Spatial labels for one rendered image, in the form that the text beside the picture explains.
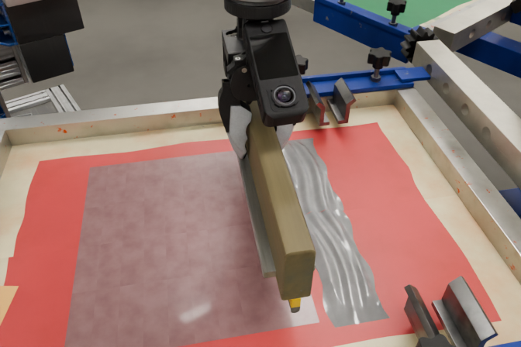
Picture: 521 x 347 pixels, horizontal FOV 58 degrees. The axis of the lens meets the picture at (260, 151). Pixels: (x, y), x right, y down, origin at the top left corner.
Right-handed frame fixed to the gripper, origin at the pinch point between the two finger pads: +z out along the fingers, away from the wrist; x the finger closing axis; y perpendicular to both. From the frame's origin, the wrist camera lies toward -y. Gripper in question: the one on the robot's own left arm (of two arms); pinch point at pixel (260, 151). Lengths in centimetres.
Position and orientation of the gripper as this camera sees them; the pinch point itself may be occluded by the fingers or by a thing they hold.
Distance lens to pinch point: 60.5
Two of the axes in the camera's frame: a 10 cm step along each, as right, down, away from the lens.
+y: -1.8, -6.4, 7.5
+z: 0.0, 7.6, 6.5
